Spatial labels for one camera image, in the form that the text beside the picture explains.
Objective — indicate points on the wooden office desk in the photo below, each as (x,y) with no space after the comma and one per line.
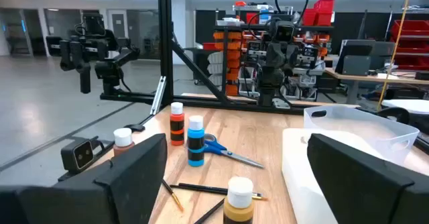
(368,78)

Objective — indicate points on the clear plastic bin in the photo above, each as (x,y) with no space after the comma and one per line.
(368,130)

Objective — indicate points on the ochre paint bottle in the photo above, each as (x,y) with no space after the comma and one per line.
(239,197)

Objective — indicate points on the shelf with orange bins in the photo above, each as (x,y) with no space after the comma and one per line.
(233,59)

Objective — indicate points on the silver metal bracket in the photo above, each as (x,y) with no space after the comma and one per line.
(158,95)

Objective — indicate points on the brown paint bottle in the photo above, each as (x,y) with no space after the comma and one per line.
(122,138)

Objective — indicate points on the small black stereo camera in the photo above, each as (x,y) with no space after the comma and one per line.
(78,155)

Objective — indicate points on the blue paint bottle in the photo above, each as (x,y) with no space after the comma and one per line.
(195,143)

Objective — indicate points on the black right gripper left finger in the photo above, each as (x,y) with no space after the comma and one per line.
(100,197)

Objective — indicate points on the white plastic bin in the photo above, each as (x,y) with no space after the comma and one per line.
(295,183)

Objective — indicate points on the white trash can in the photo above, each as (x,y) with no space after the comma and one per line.
(407,106)

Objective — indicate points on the rack of red bins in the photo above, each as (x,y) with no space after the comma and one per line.
(410,46)

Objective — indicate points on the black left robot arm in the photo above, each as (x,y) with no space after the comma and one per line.
(271,83)

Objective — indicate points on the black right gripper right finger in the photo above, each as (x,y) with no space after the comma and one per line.
(362,194)

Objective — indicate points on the grey computer monitor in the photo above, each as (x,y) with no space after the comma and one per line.
(357,58)

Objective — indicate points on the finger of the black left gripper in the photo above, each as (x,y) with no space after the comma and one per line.
(273,54)
(292,54)

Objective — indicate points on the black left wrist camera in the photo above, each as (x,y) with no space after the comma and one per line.
(284,33)

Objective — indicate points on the red-orange paint bottle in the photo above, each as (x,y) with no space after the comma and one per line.
(177,126)

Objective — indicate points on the stacked red storage bins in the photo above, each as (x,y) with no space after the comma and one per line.
(320,12)

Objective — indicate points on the black metal table frame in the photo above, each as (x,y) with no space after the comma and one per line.
(165,49)

